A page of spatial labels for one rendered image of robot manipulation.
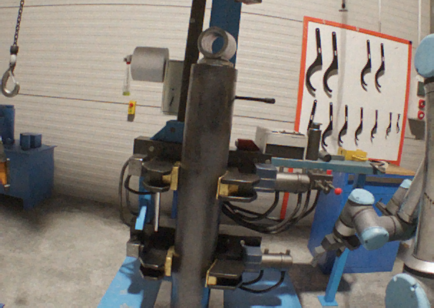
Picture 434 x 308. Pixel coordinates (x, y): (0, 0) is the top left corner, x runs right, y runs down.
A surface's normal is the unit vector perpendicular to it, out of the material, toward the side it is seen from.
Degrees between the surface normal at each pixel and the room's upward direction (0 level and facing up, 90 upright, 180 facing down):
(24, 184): 90
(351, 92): 90
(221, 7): 90
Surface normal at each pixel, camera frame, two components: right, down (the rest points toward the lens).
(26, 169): -0.01, 0.09
